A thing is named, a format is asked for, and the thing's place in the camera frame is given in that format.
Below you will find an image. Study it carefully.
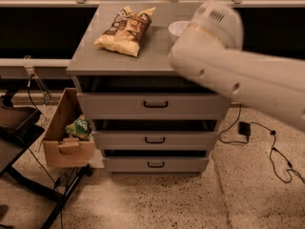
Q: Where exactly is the grey drawer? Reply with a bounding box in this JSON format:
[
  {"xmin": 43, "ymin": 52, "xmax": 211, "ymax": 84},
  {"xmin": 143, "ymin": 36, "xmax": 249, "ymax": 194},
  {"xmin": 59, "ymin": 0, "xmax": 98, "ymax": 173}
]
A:
[
  {"xmin": 103, "ymin": 150, "xmax": 209, "ymax": 173},
  {"xmin": 77, "ymin": 93, "xmax": 231, "ymax": 120},
  {"xmin": 92, "ymin": 120, "xmax": 217, "ymax": 151}
]

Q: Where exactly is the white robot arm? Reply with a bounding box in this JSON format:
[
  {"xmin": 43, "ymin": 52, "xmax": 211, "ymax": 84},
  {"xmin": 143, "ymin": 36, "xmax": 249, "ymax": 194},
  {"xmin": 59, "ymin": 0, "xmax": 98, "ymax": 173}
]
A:
[{"xmin": 169, "ymin": 1, "xmax": 305, "ymax": 131}]

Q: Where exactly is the grey drawer cabinet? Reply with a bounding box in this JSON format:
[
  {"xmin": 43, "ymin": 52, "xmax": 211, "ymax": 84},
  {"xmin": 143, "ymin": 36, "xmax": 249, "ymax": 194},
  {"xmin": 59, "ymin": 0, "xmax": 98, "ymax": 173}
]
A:
[{"xmin": 66, "ymin": 1, "xmax": 233, "ymax": 175}]

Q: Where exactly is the grey top drawer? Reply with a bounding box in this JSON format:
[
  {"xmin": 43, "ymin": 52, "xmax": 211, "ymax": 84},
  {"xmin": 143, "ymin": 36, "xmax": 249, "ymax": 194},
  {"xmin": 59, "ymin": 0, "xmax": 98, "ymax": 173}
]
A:
[{"xmin": 77, "ymin": 93, "xmax": 231, "ymax": 120}]

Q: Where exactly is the grey bottom drawer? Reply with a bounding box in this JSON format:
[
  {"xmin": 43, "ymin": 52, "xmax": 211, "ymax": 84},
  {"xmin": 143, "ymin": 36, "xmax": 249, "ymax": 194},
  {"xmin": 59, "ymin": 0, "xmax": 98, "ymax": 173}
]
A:
[{"xmin": 103, "ymin": 150, "xmax": 209, "ymax": 173}]

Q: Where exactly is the green snack bag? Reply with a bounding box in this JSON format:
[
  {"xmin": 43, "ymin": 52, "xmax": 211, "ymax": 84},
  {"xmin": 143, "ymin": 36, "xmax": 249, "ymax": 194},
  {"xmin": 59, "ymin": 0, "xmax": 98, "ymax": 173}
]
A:
[{"xmin": 65, "ymin": 114, "xmax": 92, "ymax": 141}]

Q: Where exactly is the yellow brown chip bag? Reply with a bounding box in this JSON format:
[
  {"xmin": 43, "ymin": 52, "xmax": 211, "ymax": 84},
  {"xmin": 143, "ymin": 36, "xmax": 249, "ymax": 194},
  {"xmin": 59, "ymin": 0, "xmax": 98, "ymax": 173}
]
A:
[{"xmin": 93, "ymin": 6, "xmax": 155, "ymax": 57}]

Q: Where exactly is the white bowl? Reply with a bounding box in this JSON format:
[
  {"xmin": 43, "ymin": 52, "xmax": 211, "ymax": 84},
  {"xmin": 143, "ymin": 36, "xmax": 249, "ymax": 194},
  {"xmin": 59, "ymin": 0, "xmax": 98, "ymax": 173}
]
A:
[{"xmin": 168, "ymin": 21, "xmax": 189, "ymax": 43}]

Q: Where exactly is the black power adapter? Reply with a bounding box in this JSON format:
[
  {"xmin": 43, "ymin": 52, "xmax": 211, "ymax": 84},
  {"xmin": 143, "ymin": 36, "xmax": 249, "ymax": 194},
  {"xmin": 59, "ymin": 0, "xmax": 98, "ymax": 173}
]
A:
[{"xmin": 238, "ymin": 121, "xmax": 251, "ymax": 136}]

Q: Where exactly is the cardboard box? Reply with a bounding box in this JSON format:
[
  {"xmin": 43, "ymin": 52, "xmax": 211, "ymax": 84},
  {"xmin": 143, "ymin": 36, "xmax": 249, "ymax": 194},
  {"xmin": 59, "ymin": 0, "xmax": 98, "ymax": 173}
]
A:
[{"xmin": 43, "ymin": 88, "xmax": 95, "ymax": 168}]

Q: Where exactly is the black cable left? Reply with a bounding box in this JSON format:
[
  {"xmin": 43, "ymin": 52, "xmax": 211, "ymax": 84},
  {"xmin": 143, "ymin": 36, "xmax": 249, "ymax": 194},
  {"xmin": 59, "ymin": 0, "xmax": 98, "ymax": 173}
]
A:
[{"xmin": 26, "ymin": 73, "xmax": 77, "ymax": 229}]

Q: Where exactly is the black desk frame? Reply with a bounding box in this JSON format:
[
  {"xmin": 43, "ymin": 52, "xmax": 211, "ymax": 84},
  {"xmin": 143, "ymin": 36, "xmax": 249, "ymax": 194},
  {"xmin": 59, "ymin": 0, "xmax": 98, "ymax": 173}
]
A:
[{"xmin": 0, "ymin": 88, "xmax": 92, "ymax": 229}]

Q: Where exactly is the black cable on floor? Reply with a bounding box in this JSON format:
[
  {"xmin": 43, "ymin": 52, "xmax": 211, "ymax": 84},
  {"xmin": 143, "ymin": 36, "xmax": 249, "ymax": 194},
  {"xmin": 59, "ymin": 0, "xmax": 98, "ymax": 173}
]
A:
[{"xmin": 217, "ymin": 104, "xmax": 305, "ymax": 185}]

